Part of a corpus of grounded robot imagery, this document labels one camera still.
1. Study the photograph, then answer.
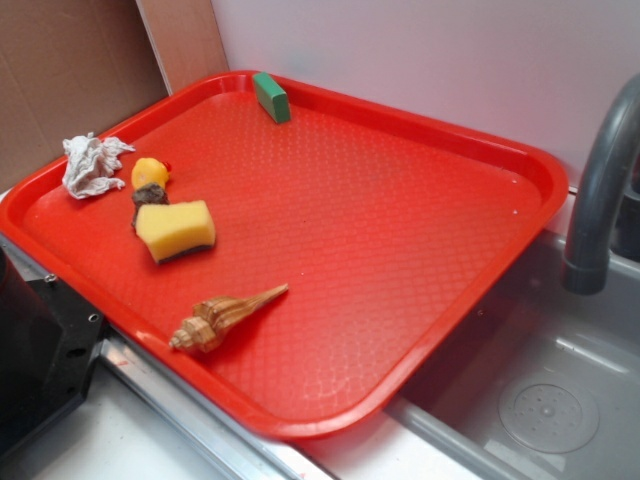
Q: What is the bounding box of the brown cardboard panel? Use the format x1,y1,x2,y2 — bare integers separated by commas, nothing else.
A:
1,1,228,190

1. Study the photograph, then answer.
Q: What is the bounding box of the yellow kitchen sponge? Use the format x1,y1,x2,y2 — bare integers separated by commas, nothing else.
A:
135,200,216,263

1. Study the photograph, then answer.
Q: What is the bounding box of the crumpled white paper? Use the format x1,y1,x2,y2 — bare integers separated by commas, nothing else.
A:
62,132,136,200

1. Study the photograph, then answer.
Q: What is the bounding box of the yellow rubber duck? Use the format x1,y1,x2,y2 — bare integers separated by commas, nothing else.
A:
131,157,171,190

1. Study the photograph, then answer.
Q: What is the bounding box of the metal edge rail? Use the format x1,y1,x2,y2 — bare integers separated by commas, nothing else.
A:
0,234,326,480

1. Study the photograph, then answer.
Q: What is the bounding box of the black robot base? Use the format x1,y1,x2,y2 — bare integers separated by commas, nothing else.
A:
1,253,106,459

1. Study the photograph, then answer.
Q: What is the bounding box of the grey toy faucet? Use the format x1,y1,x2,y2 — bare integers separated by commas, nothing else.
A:
561,76,639,295

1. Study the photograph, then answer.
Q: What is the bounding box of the red plastic tray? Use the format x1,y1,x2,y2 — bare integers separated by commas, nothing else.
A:
1,71,568,440

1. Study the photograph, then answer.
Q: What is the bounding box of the small brown rock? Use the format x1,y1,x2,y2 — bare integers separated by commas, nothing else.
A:
131,182,170,227

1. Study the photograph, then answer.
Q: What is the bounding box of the green rectangular block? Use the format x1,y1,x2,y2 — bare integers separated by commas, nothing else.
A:
252,72,291,124

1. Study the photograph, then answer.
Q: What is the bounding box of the brown spiral seashell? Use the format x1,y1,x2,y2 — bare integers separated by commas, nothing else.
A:
169,284,289,353

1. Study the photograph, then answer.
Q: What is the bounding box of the grey plastic sink basin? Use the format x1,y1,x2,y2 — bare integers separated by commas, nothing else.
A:
300,206,639,479

